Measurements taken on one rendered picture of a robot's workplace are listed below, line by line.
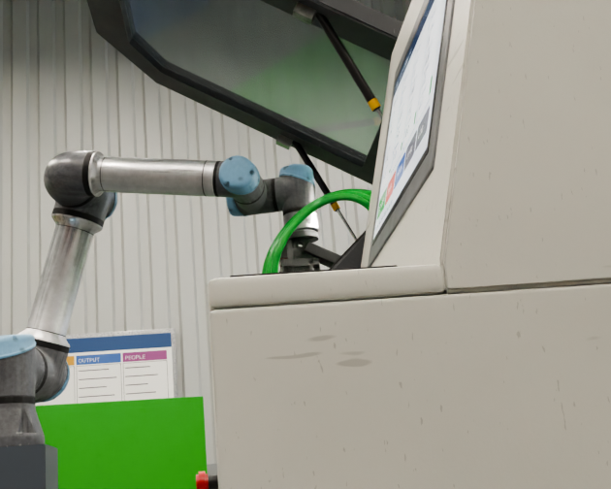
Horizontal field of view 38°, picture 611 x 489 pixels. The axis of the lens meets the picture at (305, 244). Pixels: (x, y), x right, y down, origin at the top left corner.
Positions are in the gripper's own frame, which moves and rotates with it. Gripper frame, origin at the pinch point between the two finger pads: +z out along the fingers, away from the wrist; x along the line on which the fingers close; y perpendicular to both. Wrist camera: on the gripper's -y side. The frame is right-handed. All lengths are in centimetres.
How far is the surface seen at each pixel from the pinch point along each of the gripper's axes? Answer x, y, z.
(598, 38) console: 105, -20, -10
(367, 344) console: 105, 7, 20
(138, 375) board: -639, 99, -73
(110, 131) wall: -647, 119, -317
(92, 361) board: -637, 139, -89
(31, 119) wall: -643, 193, -331
